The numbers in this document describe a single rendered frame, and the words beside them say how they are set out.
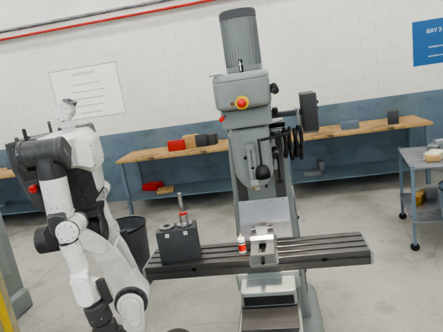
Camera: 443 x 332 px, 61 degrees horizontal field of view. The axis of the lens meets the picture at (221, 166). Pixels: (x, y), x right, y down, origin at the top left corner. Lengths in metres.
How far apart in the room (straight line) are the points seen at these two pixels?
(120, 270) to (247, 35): 1.31
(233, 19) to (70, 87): 5.13
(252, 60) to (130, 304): 1.33
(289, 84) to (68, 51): 3.64
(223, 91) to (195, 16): 4.60
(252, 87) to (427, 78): 5.05
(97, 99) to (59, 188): 5.41
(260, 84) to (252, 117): 0.18
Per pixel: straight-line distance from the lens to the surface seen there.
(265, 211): 2.41
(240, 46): 2.07
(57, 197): 1.40
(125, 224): 4.08
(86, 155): 1.50
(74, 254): 1.46
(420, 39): 6.51
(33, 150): 1.39
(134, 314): 1.75
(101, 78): 6.70
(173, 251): 2.13
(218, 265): 2.08
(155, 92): 6.40
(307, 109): 2.14
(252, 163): 1.84
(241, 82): 1.70
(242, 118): 1.81
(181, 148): 5.80
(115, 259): 1.66
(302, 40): 6.15
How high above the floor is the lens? 1.89
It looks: 13 degrees down
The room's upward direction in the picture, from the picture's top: 9 degrees counter-clockwise
